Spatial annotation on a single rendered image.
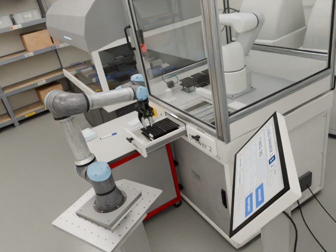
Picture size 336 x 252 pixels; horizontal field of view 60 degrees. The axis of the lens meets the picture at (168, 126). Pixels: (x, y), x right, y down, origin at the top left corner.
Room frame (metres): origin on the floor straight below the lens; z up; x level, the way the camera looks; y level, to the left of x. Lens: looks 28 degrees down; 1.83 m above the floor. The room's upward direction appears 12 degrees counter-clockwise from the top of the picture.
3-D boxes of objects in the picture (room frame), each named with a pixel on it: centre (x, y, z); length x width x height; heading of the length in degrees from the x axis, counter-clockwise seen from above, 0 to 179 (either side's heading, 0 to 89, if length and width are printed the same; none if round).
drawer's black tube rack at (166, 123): (1.79, 0.06, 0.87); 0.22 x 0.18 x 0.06; 115
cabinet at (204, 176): (2.00, -0.51, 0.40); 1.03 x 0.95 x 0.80; 25
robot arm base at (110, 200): (1.28, 0.40, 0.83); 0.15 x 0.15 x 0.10
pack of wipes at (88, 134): (2.16, 0.66, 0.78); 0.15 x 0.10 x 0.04; 32
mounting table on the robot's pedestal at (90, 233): (1.26, 0.41, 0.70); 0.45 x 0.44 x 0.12; 142
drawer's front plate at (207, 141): (1.56, -0.18, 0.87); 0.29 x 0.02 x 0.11; 25
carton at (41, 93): (5.20, 1.98, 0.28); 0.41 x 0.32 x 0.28; 122
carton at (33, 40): (5.27, 1.90, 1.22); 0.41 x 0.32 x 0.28; 122
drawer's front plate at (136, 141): (1.71, 0.24, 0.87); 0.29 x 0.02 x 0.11; 25
